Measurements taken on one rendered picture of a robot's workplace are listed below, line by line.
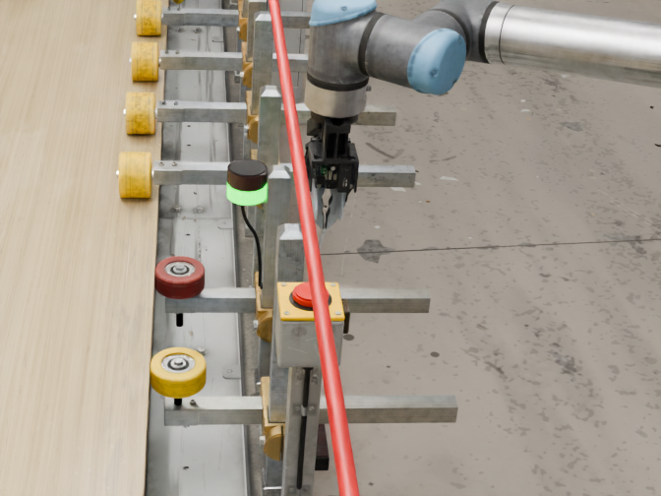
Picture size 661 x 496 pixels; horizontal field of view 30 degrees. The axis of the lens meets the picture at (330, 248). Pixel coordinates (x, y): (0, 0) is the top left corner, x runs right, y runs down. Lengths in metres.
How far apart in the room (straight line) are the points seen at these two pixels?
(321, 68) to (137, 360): 0.49
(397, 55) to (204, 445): 0.76
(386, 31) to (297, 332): 0.52
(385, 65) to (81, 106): 0.97
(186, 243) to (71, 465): 1.05
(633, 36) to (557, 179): 2.67
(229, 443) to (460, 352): 1.42
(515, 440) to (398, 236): 0.99
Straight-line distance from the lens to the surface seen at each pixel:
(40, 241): 2.08
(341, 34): 1.72
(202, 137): 3.03
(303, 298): 1.34
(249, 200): 1.84
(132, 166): 2.15
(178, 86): 3.30
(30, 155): 2.35
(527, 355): 3.44
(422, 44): 1.68
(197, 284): 1.97
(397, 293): 2.04
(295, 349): 1.36
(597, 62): 1.73
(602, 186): 4.37
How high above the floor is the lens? 1.98
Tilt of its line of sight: 31 degrees down
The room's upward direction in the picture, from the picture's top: 4 degrees clockwise
